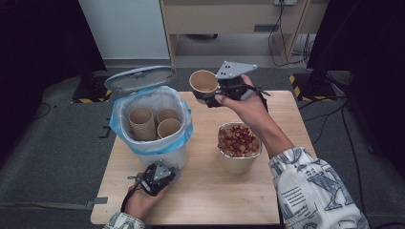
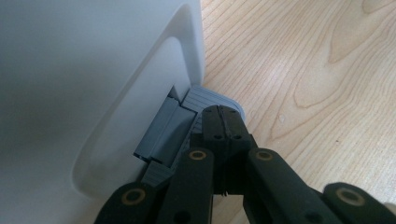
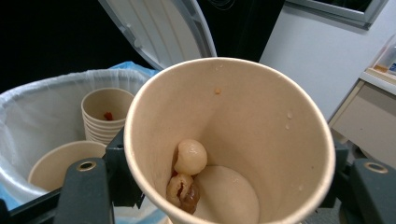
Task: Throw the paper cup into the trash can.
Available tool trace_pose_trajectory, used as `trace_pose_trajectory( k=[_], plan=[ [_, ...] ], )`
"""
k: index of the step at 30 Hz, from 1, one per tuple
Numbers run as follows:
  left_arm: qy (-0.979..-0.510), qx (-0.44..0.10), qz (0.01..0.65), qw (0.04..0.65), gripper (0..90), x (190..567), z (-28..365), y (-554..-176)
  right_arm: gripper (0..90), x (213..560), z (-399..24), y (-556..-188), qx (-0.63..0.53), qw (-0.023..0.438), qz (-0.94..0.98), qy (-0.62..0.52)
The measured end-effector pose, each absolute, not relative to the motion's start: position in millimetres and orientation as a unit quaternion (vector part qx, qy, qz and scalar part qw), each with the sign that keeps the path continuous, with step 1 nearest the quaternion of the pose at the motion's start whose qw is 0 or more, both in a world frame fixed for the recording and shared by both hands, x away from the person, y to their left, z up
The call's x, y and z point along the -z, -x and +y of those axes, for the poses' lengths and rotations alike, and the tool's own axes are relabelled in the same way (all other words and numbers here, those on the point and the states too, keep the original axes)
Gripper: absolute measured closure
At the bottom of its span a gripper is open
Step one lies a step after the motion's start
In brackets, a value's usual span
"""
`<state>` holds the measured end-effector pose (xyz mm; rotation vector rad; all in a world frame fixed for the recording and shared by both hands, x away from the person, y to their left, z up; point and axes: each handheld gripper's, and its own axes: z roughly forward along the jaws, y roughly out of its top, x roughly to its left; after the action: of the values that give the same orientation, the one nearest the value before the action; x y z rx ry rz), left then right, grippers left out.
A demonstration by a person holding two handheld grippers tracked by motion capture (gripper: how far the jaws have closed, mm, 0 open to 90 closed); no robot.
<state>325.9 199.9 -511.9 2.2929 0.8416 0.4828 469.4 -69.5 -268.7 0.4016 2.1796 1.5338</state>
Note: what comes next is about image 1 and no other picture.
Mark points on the stack of brown paper cups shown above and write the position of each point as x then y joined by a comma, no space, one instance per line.
143,127

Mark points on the metal square bowl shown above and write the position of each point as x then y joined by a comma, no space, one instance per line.
237,165

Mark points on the blue trash bag liner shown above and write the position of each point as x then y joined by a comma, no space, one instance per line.
178,144

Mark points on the white cabinet panel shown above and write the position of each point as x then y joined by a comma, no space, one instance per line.
124,28

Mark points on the person's left hand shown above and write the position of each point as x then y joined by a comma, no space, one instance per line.
141,203

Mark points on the grey tape piece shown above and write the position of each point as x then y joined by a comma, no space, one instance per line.
100,200

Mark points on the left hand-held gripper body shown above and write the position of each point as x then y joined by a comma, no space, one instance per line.
157,179

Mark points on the white power socket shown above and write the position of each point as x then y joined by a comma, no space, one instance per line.
285,2

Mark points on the black striped stand base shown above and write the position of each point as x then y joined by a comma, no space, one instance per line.
315,89
92,92

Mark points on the black curtain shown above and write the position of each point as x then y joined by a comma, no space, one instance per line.
369,63
38,63

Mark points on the white pedal trash can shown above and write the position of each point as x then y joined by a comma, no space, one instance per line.
140,78

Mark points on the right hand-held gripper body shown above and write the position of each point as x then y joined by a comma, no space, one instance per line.
234,71

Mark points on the brown paper cup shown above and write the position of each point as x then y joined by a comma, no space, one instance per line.
167,114
168,129
203,81

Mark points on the person's right hand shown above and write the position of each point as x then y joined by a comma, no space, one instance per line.
251,108

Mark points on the light wooden desk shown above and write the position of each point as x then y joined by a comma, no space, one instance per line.
223,17

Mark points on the pile of dried fruit slices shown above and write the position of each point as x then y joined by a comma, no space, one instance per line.
237,141

